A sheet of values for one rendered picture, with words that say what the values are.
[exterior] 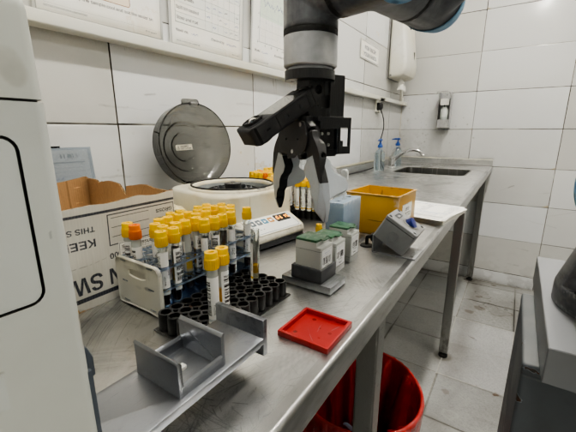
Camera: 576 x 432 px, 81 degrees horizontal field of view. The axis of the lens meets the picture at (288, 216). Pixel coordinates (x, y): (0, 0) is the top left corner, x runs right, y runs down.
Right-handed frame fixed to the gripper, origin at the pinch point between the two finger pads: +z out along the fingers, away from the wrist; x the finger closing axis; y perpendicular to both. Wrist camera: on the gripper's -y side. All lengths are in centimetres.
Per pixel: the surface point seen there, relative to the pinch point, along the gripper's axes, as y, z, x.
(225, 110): 18, -19, 67
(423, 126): 209, -16, 130
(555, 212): 245, 40, 47
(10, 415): -32.1, 0.7, -23.9
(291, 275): 0.0, 11.0, 1.4
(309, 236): 2.6, 4.3, -0.1
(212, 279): -16.4, 4.3, -7.3
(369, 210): 30.9, 6.4, 14.3
